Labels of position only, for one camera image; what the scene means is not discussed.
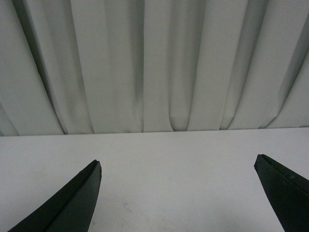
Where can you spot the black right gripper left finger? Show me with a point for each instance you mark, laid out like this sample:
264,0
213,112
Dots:
71,208

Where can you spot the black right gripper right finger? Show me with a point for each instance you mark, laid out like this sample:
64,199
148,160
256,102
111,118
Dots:
286,191

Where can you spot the white pleated curtain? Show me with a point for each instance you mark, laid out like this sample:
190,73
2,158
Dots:
119,66

